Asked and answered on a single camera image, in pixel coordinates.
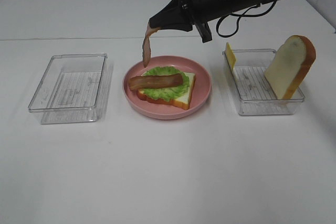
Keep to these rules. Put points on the clear plastic tray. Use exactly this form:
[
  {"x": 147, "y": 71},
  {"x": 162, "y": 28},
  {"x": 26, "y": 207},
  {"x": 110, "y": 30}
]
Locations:
[
  {"x": 73, "y": 89},
  {"x": 251, "y": 92}
]

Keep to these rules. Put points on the brown bacon strip tray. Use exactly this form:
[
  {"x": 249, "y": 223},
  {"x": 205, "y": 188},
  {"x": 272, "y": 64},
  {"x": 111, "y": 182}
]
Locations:
[{"x": 155, "y": 82}]

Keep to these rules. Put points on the bread slice from tray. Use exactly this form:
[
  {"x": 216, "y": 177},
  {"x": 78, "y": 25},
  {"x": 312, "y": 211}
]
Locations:
[{"x": 182, "y": 102}]

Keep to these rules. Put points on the pink round plate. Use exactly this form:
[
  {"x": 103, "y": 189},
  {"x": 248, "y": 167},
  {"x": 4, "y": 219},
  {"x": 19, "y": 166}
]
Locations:
[{"x": 201, "y": 91}]

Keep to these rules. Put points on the yellow cheese slice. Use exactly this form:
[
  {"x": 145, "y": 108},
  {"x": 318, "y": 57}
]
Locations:
[{"x": 230, "y": 56}]

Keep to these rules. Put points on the left clear plastic tray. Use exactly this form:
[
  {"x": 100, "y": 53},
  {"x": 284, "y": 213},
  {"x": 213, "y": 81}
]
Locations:
[{"x": 73, "y": 89}]

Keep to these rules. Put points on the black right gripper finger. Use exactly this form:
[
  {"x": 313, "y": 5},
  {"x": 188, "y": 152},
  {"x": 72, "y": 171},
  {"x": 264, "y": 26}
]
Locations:
[{"x": 172, "y": 17}]

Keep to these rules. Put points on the bread slice in right tray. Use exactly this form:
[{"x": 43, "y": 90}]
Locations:
[{"x": 290, "y": 66}]

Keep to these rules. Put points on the red bacon strip tray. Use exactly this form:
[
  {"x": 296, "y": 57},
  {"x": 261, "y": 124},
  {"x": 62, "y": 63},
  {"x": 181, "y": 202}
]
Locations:
[{"x": 146, "y": 49}]

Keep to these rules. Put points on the green lettuce leaf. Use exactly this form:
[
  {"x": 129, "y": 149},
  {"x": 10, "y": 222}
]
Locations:
[{"x": 170, "y": 93}]

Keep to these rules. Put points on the right clear plastic tray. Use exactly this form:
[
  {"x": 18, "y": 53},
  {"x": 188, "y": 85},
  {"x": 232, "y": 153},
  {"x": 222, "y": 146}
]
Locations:
[{"x": 251, "y": 92}]

